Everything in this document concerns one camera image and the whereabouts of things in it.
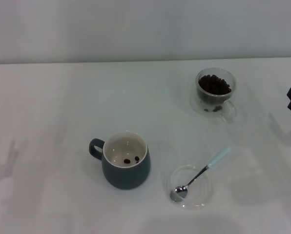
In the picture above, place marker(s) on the clear glass saucer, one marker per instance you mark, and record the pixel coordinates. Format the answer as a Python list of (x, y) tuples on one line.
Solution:
[(201, 195)]

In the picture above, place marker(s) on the dark blue ceramic mug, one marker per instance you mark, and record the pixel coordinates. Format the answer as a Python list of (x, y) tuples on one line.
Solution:
[(126, 176)]

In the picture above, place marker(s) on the coffee beans pile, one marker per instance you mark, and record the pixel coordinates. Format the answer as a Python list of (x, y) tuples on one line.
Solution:
[(214, 84)]

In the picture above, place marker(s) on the double-wall glass cup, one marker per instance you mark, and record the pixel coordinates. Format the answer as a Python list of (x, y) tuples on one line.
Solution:
[(228, 112)]

